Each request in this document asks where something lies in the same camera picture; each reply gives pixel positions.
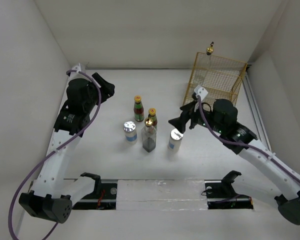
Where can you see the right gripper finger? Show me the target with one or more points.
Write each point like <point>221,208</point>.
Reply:
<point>179,123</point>
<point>188,109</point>

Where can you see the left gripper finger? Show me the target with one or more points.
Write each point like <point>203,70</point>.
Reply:
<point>100,80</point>
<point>108,90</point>

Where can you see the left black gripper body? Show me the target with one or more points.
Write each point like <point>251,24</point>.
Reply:
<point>94,99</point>

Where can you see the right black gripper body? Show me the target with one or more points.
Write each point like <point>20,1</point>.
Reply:
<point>219,127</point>

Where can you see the dark liquid glass bottle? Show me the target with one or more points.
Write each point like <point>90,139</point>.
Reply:
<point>148,135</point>

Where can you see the clear glass oil bottle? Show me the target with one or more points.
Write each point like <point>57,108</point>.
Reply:
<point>203,63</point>

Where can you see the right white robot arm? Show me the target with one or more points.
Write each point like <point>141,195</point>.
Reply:
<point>244,143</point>

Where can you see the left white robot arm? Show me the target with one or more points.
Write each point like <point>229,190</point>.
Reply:
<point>50,198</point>

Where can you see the right silver lid shaker jar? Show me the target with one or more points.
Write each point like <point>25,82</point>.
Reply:
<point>175,140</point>

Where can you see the silver lid shaker jar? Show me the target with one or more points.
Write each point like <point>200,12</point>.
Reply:
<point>175,140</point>
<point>130,132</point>

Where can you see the back green label sauce bottle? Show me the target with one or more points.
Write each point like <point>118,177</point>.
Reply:
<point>138,109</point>

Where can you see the left silver lid shaker jar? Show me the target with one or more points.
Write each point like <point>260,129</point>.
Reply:
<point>130,132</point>

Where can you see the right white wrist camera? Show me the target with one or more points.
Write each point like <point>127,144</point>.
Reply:
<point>199,91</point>

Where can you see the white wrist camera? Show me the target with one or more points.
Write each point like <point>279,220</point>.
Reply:
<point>199,91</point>
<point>79,67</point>

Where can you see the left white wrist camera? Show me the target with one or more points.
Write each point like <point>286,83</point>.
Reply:
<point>79,67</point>

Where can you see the yellow wire rack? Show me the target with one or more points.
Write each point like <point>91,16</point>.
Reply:
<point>223,80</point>

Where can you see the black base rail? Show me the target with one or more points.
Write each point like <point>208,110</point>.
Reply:
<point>163,195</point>

